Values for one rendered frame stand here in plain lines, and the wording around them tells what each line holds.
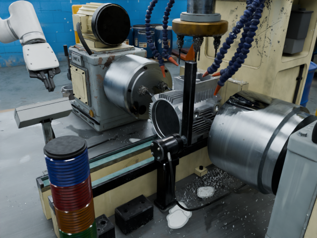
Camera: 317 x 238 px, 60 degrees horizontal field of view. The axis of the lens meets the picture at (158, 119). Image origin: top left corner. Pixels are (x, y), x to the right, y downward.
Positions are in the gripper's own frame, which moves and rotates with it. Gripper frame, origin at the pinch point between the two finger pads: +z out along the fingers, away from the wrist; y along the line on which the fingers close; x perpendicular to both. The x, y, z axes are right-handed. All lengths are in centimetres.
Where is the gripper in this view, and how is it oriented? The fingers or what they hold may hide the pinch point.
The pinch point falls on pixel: (49, 85)
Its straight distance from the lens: 103.8
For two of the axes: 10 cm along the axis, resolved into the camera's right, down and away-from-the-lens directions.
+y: 7.8, -2.5, 5.7
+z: 3.9, 9.1, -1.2
